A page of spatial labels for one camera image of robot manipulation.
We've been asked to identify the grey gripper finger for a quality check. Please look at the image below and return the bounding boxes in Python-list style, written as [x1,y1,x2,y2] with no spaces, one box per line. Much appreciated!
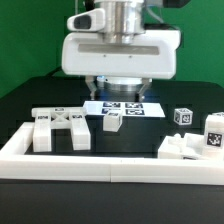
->
[137,78,152,102]
[85,76,97,100]

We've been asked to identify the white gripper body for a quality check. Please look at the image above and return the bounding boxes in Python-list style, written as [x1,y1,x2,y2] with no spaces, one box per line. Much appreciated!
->
[62,8,181,79]

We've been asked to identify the white chair seat part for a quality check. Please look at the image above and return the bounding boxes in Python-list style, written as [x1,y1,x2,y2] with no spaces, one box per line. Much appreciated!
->
[157,133,224,160]

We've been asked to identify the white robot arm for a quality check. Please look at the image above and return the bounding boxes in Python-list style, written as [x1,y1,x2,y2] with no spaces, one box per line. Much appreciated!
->
[62,0,190,101]

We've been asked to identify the white sheet with tags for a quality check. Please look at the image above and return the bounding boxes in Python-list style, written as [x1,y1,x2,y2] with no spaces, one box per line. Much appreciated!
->
[83,101,165,118]

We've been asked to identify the white tagged cube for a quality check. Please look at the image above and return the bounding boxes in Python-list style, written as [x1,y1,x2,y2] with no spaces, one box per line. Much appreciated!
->
[213,112,224,117]
[173,108,193,125]

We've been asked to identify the white tagged cube right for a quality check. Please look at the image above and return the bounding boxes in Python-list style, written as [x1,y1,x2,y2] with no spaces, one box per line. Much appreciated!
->
[213,112,224,117]

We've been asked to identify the white U-shaped fence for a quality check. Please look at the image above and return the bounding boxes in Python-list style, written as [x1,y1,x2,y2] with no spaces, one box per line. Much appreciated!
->
[0,122,224,186]

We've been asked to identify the black table cables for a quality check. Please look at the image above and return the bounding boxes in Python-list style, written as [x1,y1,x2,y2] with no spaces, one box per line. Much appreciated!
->
[45,66,68,78]

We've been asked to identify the white chair back frame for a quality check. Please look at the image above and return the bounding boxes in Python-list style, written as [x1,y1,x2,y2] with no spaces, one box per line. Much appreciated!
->
[31,107,91,152]

